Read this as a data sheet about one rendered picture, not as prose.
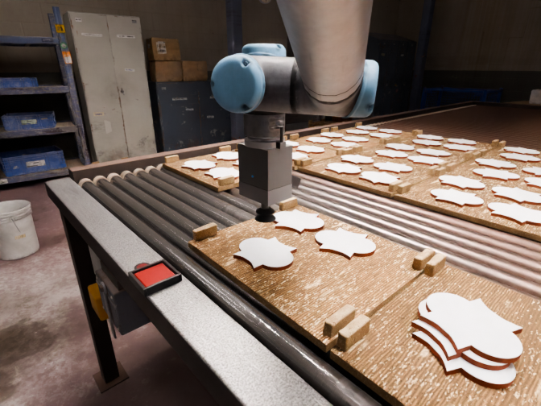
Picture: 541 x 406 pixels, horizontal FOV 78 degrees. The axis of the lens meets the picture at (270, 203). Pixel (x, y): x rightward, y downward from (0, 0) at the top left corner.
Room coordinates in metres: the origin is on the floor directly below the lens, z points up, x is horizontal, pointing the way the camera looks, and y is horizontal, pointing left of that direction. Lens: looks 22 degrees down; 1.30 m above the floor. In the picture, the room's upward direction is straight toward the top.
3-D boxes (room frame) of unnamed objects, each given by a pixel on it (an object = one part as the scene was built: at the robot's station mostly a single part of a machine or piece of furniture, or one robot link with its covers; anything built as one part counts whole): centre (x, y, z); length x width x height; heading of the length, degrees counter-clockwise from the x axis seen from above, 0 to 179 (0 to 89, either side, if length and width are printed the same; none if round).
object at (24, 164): (4.01, 2.92, 0.25); 0.62 x 0.42 x 0.22; 133
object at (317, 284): (0.64, -0.08, 0.93); 0.41 x 0.35 x 0.02; 41
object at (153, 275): (0.56, 0.23, 0.92); 0.06 x 0.06 x 0.01; 42
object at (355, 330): (0.38, -0.12, 0.95); 0.06 x 0.02 x 0.03; 132
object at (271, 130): (0.61, 0.01, 1.21); 0.08 x 0.08 x 0.05
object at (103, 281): (0.70, 0.37, 0.77); 0.14 x 0.11 x 0.18; 42
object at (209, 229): (0.70, 0.15, 0.95); 0.06 x 0.02 x 0.03; 131
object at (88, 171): (2.56, -0.75, 0.90); 4.04 x 0.06 x 0.10; 132
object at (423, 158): (1.50, -0.64, 0.94); 0.41 x 0.35 x 0.04; 42
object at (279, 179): (0.63, -0.01, 1.13); 0.12 x 0.09 x 0.16; 134
